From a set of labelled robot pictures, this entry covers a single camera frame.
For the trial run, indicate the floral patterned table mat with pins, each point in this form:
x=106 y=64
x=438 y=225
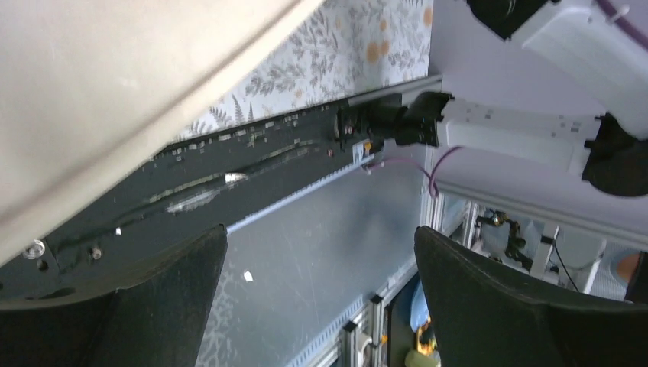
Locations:
x=343 y=49

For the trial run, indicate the cream perforated large basket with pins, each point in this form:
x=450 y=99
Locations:
x=91 y=89

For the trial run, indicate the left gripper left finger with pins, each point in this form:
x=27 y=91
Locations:
x=159 y=322

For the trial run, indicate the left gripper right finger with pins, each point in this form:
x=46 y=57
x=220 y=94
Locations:
x=487 y=314

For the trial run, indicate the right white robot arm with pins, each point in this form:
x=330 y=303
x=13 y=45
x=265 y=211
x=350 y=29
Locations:
x=562 y=83

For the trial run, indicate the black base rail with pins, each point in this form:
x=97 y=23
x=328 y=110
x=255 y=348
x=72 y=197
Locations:
x=185 y=190

